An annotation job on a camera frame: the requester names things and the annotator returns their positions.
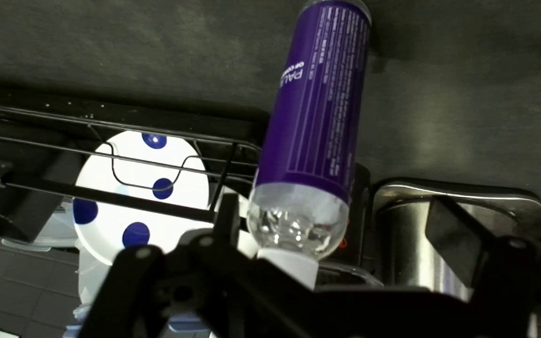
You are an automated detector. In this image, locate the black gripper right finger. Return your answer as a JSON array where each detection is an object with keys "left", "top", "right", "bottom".
[{"left": 424, "top": 196, "right": 541, "bottom": 338}]

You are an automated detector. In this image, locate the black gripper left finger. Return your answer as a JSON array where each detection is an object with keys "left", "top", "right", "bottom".
[{"left": 78, "top": 193, "right": 266, "bottom": 338}]

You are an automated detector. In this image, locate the purple bottle with white cap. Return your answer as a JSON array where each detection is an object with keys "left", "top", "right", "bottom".
[{"left": 243, "top": 0, "right": 373, "bottom": 290}]

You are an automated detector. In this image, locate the white plate with blue dots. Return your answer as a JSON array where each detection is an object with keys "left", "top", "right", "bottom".
[{"left": 71, "top": 129, "right": 212, "bottom": 268}]

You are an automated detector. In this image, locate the stainless steel thermos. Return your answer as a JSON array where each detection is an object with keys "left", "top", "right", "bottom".
[{"left": 369, "top": 176, "right": 541, "bottom": 304}]

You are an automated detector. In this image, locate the black dish rack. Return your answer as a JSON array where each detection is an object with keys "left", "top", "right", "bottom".
[{"left": 0, "top": 86, "right": 266, "bottom": 251}]

